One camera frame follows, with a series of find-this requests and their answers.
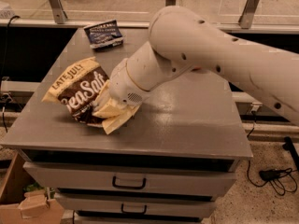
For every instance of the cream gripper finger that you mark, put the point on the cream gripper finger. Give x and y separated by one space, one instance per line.
114 123
104 106

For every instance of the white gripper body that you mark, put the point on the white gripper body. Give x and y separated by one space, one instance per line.
121 85

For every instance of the brown sea salt chip bag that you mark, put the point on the brown sea salt chip bag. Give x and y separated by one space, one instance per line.
77 87

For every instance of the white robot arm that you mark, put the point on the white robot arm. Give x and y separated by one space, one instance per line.
180 40

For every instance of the blue chip bag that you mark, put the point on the blue chip bag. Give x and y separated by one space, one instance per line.
105 34

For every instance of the grey drawer cabinet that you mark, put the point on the grey drawer cabinet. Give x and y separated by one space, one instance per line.
189 124

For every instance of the top grey drawer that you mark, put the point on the top grey drawer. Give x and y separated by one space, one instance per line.
159 181

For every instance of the grey drawer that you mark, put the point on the grey drawer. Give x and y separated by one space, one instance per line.
159 181
112 205

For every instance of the cardboard box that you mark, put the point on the cardboard box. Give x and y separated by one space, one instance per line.
21 206

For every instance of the black top drawer handle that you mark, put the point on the black top drawer handle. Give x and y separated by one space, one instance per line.
138 184

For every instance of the black drawer handle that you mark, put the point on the black drawer handle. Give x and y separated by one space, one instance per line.
138 184
134 209

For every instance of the left metal bracket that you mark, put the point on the left metal bracket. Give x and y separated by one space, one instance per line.
58 11

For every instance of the right metal bracket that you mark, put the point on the right metal bracket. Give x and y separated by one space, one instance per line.
246 19

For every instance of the black power adapter with cable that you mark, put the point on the black power adapter with cable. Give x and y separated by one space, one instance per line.
273 178

